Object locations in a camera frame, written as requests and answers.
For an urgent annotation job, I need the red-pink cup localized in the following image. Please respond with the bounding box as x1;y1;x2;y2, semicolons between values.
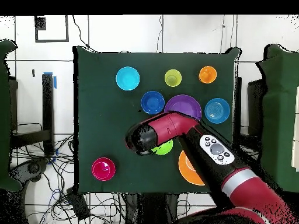
95;160;113;179

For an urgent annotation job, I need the red-pink bowl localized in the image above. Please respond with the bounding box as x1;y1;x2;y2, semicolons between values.
91;156;117;182

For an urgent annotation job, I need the dark blue bowl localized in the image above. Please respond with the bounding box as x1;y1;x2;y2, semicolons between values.
140;90;166;116

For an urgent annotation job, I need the green bowl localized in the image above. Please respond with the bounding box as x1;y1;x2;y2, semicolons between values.
151;139;174;156

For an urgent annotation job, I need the large purple bowl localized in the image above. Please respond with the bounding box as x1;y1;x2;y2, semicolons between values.
164;94;202;121

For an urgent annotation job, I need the dark green tablecloth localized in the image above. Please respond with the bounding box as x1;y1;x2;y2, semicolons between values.
72;45;241;194

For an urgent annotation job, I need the cyan bowl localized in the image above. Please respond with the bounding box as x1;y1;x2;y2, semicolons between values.
116;66;141;91

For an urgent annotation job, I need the yellow-green cup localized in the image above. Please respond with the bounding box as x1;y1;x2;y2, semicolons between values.
164;69;182;88

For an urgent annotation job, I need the large orange bowl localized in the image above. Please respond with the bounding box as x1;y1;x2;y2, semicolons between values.
178;149;206;187

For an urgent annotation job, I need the blue ribbed bowl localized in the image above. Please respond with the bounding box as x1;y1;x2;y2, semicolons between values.
204;97;231;124

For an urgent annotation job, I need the orange cup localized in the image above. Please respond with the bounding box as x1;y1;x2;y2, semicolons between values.
198;65;218;84

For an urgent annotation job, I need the black floor box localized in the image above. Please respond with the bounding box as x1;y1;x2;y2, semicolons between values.
65;186;91;222

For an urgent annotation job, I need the black crossbar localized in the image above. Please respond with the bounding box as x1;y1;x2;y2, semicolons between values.
10;129;52;150

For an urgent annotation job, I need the neighbouring green cloth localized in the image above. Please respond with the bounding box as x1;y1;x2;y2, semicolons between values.
253;44;299;197
0;39;22;193

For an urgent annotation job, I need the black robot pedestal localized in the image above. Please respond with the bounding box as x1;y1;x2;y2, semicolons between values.
124;192;180;224

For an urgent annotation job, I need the black post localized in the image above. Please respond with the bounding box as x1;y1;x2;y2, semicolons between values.
41;72;55;156

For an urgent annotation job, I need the black square frame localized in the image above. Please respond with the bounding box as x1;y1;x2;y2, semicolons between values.
34;15;70;43

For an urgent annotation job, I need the grey pedestal foot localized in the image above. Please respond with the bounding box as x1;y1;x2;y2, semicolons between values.
11;158;50;185

